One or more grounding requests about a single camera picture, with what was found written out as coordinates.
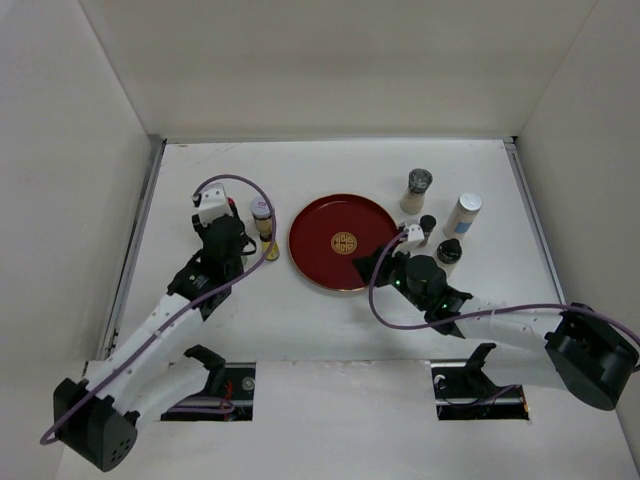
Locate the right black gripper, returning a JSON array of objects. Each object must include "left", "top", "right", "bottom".
[{"left": 352, "top": 241, "right": 429, "bottom": 311}]

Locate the small yellow label bottle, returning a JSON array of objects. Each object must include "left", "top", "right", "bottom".
[{"left": 261, "top": 234, "right": 280, "bottom": 261}]

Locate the silver lid spice jar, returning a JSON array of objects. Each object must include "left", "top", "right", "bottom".
[{"left": 250, "top": 196, "right": 273, "bottom": 237}]

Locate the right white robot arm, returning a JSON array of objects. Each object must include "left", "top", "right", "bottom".
[{"left": 352, "top": 249, "right": 639, "bottom": 411}]

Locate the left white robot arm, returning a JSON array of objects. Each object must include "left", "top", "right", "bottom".
[{"left": 41, "top": 214, "right": 256, "bottom": 472}]

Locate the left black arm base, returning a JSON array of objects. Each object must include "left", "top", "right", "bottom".
[{"left": 160, "top": 345, "right": 257, "bottom": 422}]

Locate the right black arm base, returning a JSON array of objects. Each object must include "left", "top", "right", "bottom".
[{"left": 431, "top": 343, "right": 529, "bottom": 421}]

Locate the red round tray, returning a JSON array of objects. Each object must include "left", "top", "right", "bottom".
[{"left": 288, "top": 193, "right": 398, "bottom": 292}]

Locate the black cap pepper bottle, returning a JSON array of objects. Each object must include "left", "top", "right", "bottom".
[{"left": 434, "top": 238, "right": 463, "bottom": 277}]

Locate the grey cap salt grinder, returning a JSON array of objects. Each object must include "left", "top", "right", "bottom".
[{"left": 400, "top": 168, "right": 433, "bottom": 215}]

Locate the white blue cylinder shaker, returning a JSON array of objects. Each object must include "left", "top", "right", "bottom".
[{"left": 443, "top": 192, "right": 483, "bottom": 239}]

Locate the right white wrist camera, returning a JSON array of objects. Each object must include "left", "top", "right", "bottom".
[{"left": 397, "top": 220, "right": 425, "bottom": 252}]

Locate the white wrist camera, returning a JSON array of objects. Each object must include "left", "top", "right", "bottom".
[
  {"left": 397, "top": 220, "right": 425, "bottom": 252},
  {"left": 192, "top": 182, "right": 233, "bottom": 226}
]

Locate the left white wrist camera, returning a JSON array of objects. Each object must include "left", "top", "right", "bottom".
[{"left": 192, "top": 182, "right": 233, "bottom": 226}]

